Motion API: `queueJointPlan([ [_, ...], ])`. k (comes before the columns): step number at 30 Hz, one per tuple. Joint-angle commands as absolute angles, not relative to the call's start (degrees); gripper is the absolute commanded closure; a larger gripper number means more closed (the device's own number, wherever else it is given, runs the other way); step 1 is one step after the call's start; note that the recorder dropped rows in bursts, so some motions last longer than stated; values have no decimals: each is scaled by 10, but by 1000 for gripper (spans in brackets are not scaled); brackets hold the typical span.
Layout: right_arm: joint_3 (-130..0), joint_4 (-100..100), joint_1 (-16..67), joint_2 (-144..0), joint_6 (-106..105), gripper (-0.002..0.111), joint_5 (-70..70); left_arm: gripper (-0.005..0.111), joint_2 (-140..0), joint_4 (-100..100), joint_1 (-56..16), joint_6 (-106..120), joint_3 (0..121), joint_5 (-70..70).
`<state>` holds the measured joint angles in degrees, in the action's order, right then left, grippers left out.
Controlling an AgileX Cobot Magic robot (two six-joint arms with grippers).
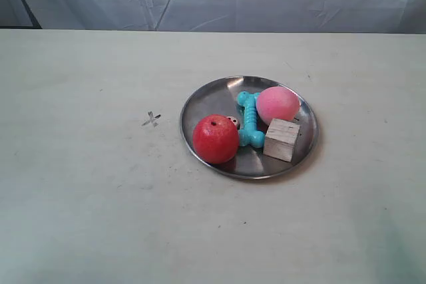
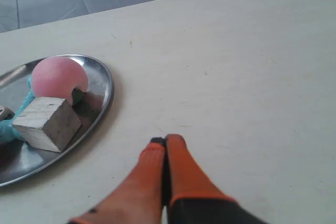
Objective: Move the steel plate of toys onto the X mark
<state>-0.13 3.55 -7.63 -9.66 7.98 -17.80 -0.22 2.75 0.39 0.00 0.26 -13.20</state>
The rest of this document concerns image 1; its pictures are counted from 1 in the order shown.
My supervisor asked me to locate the round metal plate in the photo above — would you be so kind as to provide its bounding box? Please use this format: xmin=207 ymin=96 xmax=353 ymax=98
xmin=180 ymin=76 xmax=320 ymax=180

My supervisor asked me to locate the red toy apple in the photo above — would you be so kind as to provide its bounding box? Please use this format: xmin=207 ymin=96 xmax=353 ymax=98
xmin=192 ymin=114 xmax=239 ymax=164

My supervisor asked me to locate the small wooden die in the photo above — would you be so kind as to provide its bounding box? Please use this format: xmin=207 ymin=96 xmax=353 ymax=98
xmin=227 ymin=116 xmax=240 ymax=130

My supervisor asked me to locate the turquoise toy bone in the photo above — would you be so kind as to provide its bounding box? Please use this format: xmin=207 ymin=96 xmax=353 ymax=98
xmin=237 ymin=91 xmax=265 ymax=148

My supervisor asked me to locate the pencil X mark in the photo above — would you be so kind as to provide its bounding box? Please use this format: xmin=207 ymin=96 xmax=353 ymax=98
xmin=142 ymin=111 xmax=161 ymax=127

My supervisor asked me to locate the pink toy peach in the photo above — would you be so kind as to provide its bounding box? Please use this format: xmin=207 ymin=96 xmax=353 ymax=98
xmin=256 ymin=86 xmax=300 ymax=125

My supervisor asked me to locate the wooden cube block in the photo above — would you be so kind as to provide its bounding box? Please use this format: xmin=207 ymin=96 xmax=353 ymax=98
xmin=263 ymin=118 xmax=300 ymax=162

